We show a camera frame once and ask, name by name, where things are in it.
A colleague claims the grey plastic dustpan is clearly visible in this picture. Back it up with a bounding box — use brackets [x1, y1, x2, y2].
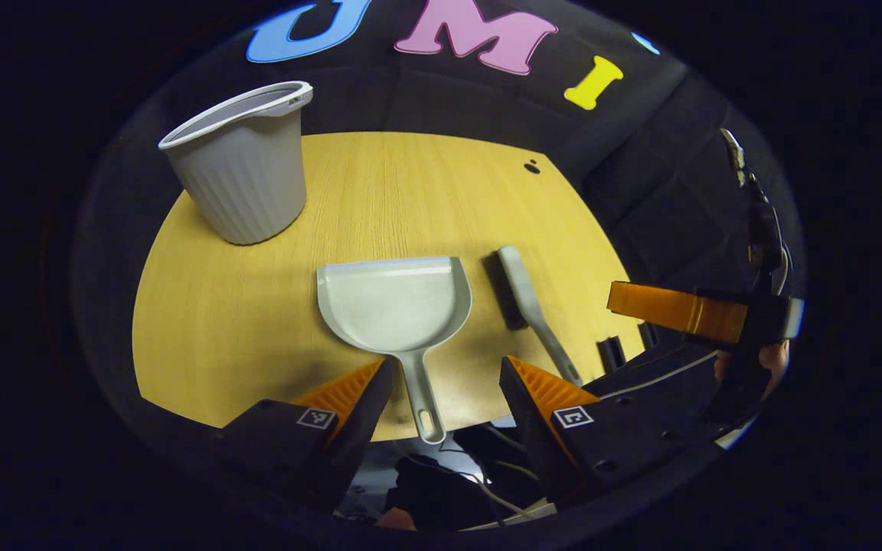
[316, 256, 473, 445]

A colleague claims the wooden desktop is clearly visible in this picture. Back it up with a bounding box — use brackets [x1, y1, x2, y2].
[132, 131, 647, 443]

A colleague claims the small grey broom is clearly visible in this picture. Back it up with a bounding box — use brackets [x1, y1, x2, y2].
[482, 245, 585, 388]

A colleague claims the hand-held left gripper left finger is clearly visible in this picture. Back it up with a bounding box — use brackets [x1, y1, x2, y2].
[214, 357, 396, 510]

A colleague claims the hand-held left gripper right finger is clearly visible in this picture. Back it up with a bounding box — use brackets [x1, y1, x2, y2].
[498, 354, 721, 506]

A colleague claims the grey ribbed garbage bin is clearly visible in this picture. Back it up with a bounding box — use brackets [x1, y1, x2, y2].
[158, 80, 315, 246]

